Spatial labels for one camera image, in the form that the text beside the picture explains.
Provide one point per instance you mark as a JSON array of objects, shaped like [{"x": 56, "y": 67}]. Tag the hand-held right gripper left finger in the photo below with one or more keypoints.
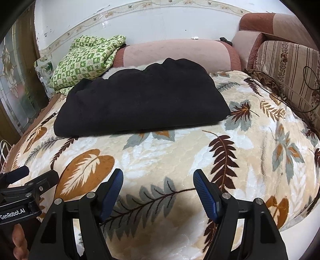
[{"x": 112, "y": 192}]

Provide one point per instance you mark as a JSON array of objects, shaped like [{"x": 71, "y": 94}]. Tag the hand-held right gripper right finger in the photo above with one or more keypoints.
[{"x": 206, "y": 195}]

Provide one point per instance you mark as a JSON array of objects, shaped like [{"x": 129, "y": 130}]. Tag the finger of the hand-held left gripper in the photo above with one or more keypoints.
[
  {"x": 18, "y": 172},
  {"x": 47, "y": 178}
]

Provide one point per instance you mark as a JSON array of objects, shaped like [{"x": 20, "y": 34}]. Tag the black coat with fur collar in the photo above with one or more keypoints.
[{"x": 140, "y": 100}]

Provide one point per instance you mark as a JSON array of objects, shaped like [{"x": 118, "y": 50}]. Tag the person's left hand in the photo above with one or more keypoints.
[{"x": 20, "y": 240}]

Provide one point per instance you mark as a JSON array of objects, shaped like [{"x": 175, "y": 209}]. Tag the leaf print blanket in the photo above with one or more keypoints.
[{"x": 175, "y": 155}]

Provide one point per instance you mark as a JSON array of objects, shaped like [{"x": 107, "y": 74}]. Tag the clear plastic bag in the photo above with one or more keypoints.
[{"x": 42, "y": 72}]

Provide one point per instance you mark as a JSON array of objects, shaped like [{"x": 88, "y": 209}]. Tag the green patterned cloth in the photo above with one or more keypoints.
[{"x": 85, "y": 60}]

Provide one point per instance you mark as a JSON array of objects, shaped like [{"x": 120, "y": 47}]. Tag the pink and brown sofa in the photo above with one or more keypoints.
[{"x": 175, "y": 53}]

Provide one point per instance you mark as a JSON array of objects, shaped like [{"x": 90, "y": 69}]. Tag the striped floral cushion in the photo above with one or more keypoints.
[{"x": 287, "y": 72}]

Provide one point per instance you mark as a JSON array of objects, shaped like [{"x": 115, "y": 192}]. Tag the small black object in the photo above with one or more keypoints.
[{"x": 225, "y": 40}]

